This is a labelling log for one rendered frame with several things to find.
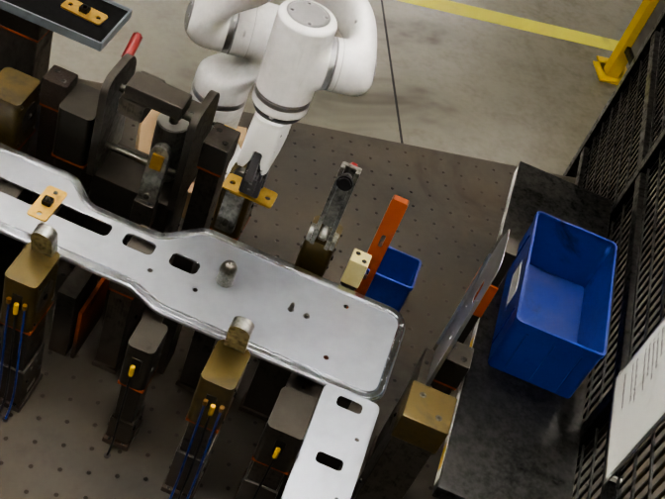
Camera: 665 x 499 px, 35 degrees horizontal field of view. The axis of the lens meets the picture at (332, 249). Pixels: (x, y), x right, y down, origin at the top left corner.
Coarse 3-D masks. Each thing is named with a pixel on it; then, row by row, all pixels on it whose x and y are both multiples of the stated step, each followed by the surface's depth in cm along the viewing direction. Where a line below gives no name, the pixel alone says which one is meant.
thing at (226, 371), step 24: (216, 360) 167; (240, 360) 168; (216, 384) 164; (192, 408) 169; (216, 408) 167; (192, 432) 175; (216, 432) 172; (192, 456) 179; (168, 480) 185; (192, 480) 183
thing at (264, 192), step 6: (234, 174) 166; (228, 180) 165; (234, 180) 166; (240, 180) 166; (228, 186) 164; (234, 186) 165; (234, 192) 164; (240, 192) 164; (264, 192) 166; (270, 192) 166; (246, 198) 164; (252, 198) 164; (258, 198) 164; (264, 198) 165; (270, 198) 165; (264, 204) 164; (270, 204) 164
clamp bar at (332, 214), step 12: (348, 168) 182; (360, 168) 183; (336, 180) 180; (348, 180) 179; (336, 192) 185; (348, 192) 183; (336, 204) 186; (324, 216) 187; (336, 216) 188; (336, 228) 188; (312, 240) 190
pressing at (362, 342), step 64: (0, 192) 184; (64, 256) 179; (128, 256) 182; (192, 256) 186; (256, 256) 191; (192, 320) 177; (256, 320) 181; (320, 320) 185; (384, 320) 190; (384, 384) 180
